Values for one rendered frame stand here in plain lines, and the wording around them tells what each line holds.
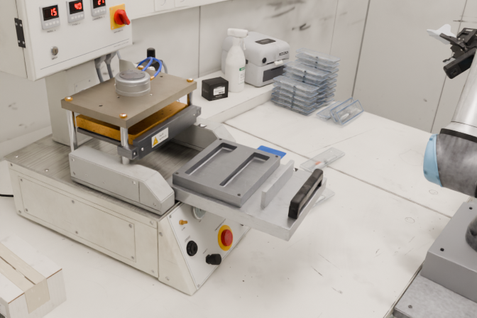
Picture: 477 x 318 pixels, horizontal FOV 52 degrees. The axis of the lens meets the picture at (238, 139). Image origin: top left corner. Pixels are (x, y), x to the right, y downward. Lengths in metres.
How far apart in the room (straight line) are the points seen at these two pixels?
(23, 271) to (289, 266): 0.58
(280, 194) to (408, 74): 2.49
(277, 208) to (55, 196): 0.53
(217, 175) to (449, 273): 0.57
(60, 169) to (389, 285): 0.81
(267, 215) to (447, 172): 0.45
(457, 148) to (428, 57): 2.19
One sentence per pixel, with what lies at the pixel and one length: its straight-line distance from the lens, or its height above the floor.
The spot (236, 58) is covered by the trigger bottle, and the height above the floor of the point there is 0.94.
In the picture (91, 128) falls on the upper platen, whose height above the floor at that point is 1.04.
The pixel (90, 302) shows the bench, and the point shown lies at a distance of 1.13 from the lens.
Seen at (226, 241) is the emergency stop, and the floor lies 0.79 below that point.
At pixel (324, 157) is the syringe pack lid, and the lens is 1.62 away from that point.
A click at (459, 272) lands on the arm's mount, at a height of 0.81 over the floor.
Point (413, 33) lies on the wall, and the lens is 3.38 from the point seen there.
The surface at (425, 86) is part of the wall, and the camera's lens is 3.43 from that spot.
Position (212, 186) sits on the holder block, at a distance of 1.01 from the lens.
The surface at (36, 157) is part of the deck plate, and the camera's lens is 1.28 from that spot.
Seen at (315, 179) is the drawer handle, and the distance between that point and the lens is 1.04.
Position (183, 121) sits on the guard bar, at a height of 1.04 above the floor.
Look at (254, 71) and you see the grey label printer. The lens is 2.03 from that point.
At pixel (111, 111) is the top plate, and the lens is 1.05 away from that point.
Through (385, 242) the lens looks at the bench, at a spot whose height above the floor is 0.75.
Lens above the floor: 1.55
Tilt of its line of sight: 28 degrees down
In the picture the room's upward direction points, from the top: 4 degrees clockwise
